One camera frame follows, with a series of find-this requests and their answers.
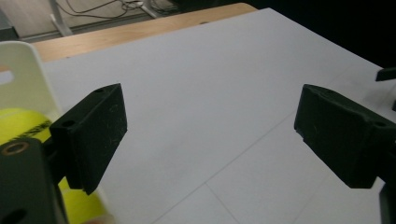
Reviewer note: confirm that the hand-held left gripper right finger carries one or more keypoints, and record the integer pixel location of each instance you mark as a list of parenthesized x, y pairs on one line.
[(342, 140)]

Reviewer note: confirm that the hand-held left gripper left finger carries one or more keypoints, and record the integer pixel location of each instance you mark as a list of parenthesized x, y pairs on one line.
[(93, 137)]

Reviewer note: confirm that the yellow-green tennis ball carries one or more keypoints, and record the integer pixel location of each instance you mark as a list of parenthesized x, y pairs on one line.
[(18, 121)]

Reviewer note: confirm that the white plastic basket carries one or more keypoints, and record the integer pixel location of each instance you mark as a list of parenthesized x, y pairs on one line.
[(25, 81)]

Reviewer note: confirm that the wooden table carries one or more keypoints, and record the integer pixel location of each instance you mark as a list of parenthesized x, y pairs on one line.
[(124, 34)]

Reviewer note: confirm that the white board mat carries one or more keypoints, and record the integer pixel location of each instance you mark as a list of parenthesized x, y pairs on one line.
[(202, 93)]

